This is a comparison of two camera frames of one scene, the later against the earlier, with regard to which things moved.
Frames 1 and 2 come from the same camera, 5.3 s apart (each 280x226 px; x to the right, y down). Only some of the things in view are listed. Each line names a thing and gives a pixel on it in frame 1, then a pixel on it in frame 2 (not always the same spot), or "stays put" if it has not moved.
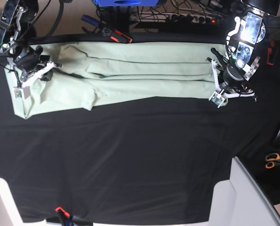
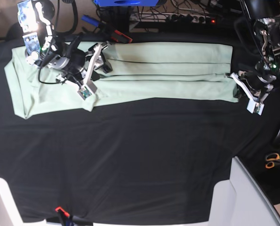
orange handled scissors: (272, 159) stays put
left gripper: (29, 61) -> (76, 62)
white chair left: (3, 210) stays put
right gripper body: (232, 77) -> (261, 79)
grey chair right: (239, 201) stays put
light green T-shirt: (96, 74) stays put
